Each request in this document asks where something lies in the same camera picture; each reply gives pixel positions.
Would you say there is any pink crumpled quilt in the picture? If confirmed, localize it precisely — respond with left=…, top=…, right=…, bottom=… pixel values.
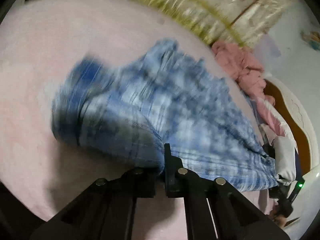
left=212, top=41, right=275, bottom=105

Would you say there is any pink bed sheet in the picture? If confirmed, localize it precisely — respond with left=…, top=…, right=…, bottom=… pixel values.
left=1, top=0, right=282, bottom=239

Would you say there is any blue white plaid shirt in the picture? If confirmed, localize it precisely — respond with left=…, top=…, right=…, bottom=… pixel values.
left=52, top=39, right=278, bottom=192

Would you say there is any tree print curtain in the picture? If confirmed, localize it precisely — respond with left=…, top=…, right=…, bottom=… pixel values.
left=135, top=0, right=296, bottom=48

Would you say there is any white wooden headboard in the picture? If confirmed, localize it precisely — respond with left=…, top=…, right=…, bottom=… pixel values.
left=264, top=76, right=319, bottom=175

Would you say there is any right hand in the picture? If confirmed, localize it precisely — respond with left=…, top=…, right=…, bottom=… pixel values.
left=268, top=205, right=287, bottom=228

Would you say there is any white pink pillow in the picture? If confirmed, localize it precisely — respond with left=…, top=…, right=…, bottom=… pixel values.
left=255, top=98, right=293, bottom=137

